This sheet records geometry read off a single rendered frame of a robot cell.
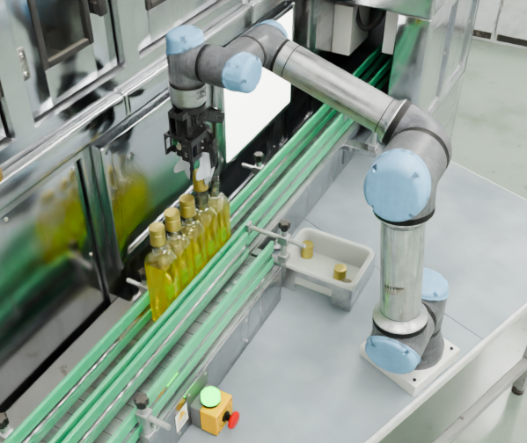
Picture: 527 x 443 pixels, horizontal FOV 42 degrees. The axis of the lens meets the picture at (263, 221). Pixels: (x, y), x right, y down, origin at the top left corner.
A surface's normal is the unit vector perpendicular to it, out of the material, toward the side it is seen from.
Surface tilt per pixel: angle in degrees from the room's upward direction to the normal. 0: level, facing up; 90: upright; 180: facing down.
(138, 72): 90
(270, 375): 0
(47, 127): 90
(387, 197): 82
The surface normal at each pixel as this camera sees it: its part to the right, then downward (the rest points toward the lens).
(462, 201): 0.00, -0.77
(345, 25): -0.48, 0.56
